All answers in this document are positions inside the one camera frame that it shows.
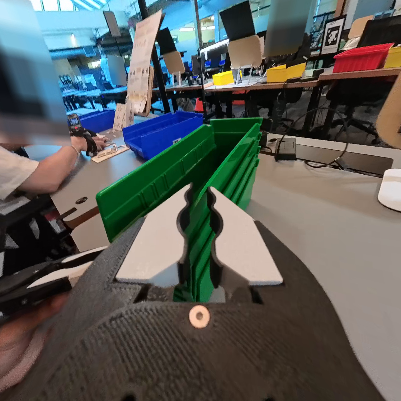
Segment black cable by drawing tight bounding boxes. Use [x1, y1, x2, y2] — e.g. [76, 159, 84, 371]
[259, 107, 349, 170]

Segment black computer monitor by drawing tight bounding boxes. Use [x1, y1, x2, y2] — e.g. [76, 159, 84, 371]
[357, 14, 401, 48]

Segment black white marker sign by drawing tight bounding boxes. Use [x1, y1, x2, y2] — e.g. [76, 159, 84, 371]
[320, 15, 347, 56]

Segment cardboard instruction board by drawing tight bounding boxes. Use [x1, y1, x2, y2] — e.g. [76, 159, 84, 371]
[126, 9, 165, 117]

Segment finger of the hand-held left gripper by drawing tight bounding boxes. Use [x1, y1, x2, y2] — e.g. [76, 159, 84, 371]
[27, 261, 95, 289]
[47, 246, 108, 271]

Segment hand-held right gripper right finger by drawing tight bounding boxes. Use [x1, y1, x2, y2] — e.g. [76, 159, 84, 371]
[207, 186, 284, 298]

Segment small yellow bin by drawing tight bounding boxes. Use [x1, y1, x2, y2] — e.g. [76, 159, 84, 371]
[383, 45, 401, 69]

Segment small cardboard sheet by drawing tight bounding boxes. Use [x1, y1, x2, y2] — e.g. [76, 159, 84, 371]
[112, 102, 135, 132]

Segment white document stand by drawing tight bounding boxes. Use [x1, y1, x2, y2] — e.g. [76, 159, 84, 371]
[377, 168, 401, 212]

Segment yellow plastic bin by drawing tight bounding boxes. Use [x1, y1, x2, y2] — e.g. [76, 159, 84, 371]
[266, 62, 307, 83]
[212, 70, 235, 86]

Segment black wrist device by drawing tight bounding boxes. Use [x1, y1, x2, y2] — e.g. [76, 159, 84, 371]
[67, 114, 98, 157]

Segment black flat devices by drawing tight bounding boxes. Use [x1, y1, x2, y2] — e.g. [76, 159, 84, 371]
[286, 68, 325, 83]

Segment red plastic bin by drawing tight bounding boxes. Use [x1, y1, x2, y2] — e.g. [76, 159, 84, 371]
[332, 43, 394, 73]

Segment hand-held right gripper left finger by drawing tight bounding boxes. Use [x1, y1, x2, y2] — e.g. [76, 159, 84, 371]
[115, 183, 193, 287]

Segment wooden puzzle board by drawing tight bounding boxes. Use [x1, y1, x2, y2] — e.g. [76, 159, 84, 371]
[90, 142, 129, 164]

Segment person's left hand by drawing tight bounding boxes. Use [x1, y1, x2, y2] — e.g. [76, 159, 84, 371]
[0, 292, 69, 390]

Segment wooden document stand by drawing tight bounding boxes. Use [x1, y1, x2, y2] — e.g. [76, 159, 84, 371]
[156, 27, 186, 88]
[219, 0, 264, 86]

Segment blue plastic bin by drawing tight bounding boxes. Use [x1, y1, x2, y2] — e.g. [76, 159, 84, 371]
[78, 108, 117, 134]
[122, 110, 205, 161]

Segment grey desk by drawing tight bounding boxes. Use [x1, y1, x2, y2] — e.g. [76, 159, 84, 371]
[23, 107, 163, 231]
[70, 133, 401, 401]

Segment black power adapter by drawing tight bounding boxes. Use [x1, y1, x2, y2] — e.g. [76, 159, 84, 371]
[274, 137, 297, 161]

